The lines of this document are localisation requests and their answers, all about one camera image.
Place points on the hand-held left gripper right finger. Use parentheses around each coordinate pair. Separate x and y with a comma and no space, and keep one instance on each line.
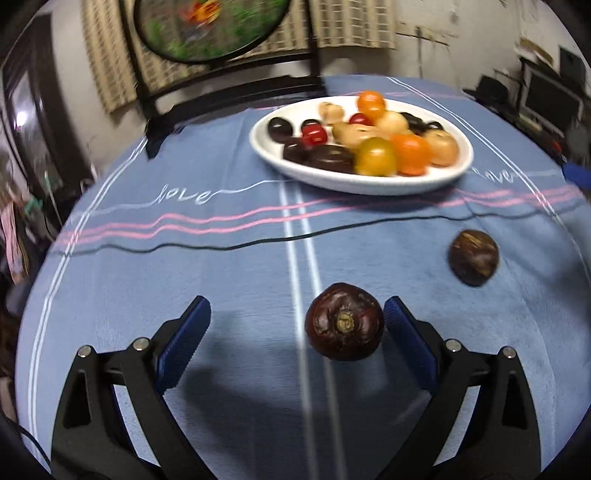
(411,341)

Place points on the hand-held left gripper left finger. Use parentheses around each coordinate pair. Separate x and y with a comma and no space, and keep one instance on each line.
(184,337)

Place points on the orange tangerine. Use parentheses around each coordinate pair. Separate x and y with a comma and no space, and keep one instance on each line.
(371,104)
(411,154)

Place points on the black hat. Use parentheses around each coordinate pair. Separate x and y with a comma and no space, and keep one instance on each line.
(491,90)

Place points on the rough brown round fruit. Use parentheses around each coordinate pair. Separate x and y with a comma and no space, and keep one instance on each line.
(474,257)

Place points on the black speaker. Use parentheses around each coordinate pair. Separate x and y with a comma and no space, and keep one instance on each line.
(571,67)

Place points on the dark wooden framed picture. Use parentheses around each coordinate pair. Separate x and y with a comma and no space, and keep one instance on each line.
(32,106)

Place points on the flat cardboard box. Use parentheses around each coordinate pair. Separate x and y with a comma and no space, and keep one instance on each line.
(535,48)

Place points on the white oval plate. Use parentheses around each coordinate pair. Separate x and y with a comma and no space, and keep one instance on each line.
(392,184)

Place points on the round goldfish screen black stand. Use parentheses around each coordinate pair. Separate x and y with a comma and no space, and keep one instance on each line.
(207,27)

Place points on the dark brown oblong fruit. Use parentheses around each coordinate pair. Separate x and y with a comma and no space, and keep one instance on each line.
(330,158)
(412,121)

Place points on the pink cloth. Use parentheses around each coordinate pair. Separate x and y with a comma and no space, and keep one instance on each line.
(11,240)

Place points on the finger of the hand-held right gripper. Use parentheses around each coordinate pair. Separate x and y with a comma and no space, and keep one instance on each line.
(577,175)

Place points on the computer monitor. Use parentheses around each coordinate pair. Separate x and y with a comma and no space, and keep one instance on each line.
(551,99)

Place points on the dark round fruit with stem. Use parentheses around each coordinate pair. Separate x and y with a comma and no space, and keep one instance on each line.
(345,327)

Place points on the beige fruit with hollow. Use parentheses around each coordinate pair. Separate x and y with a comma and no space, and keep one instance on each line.
(441,146)

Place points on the beige spotted round fruit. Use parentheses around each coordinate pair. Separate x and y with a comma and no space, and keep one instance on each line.
(331,112)

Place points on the red cherry tomato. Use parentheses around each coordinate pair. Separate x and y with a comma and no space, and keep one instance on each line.
(360,119)
(315,136)

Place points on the beige checked curtain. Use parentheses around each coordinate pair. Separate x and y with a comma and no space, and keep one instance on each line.
(351,23)

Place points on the yellow green citrus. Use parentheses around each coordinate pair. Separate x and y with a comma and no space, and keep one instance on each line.
(375,157)

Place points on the smooth beige round fruit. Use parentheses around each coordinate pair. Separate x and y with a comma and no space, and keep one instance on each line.
(391,122)

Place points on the blue striped tablecloth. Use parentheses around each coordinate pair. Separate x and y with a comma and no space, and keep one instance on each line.
(184,258)

